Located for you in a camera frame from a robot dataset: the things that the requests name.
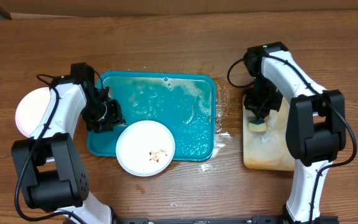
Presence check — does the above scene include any green yellow sponge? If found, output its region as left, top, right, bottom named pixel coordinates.
left=248, top=118, right=268, bottom=132

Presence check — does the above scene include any white plate front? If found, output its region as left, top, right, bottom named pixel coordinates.
left=116, top=120, right=175, bottom=177

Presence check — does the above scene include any white plate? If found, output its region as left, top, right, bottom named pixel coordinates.
left=116, top=120, right=175, bottom=177
left=15, top=87, right=50, bottom=137

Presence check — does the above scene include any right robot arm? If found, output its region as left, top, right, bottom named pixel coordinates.
left=242, top=42, right=346, bottom=223

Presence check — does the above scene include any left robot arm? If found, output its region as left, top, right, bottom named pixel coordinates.
left=11, top=74, right=126, bottom=223

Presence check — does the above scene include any black tray with soapy water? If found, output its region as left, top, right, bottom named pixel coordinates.
left=242, top=100, right=295, bottom=171

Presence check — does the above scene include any teal plastic tray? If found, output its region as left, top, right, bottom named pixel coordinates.
left=98, top=71, right=216, bottom=161

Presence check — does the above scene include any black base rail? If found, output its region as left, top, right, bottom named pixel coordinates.
left=63, top=215, right=340, bottom=224

